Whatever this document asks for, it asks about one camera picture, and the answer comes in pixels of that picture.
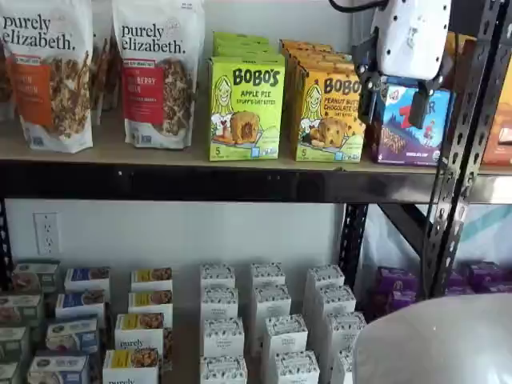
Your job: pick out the blue purple Zbar box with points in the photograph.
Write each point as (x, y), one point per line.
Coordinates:
(400, 136)

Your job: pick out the orange Bobo's peanut butter box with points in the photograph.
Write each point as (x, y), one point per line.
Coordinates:
(304, 45)
(320, 60)
(328, 120)

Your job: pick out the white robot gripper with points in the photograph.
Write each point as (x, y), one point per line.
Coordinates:
(412, 36)

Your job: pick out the grey green cereal box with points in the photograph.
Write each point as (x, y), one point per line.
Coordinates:
(20, 310)
(9, 374)
(36, 276)
(14, 344)

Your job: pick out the yellow white granola box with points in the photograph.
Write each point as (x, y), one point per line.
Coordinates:
(150, 304)
(152, 278)
(140, 332)
(132, 368)

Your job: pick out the white wall outlet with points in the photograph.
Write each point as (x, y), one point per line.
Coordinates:
(46, 233)

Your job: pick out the wooden shelf board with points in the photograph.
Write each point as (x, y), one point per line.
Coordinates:
(160, 154)

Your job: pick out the white granola bag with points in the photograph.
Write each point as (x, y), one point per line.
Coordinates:
(103, 60)
(6, 88)

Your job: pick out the brown orange snack box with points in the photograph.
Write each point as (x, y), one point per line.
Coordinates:
(498, 132)

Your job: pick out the granola bag with orange label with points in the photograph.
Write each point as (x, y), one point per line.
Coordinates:
(48, 80)

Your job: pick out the granola bag with red label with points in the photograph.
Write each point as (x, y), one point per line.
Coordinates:
(156, 80)

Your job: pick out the white patterned pastry box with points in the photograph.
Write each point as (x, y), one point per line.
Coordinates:
(272, 302)
(220, 304)
(285, 336)
(342, 368)
(223, 372)
(338, 300)
(223, 338)
(344, 330)
(324, 276)
(297, 370)
(268, 275)
(218, 275)

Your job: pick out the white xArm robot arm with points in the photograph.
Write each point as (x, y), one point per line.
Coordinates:
(440, 344)

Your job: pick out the blue white oatmeal box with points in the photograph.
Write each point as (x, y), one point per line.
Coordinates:
(72, 336)
(88, 278)
(58, 368)
(80, 306)

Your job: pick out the green Bobo's apple pie box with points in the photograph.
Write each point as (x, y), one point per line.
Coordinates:
(240, 37)
(248, 54)
(244, 46)
(246, 112)

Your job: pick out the black metal shelf rack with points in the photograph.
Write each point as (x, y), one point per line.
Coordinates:
(200, 184)

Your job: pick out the purple snack box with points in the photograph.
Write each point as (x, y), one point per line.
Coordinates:
(394, 304)
(456, 284)
(398, 280)
(486, 275)

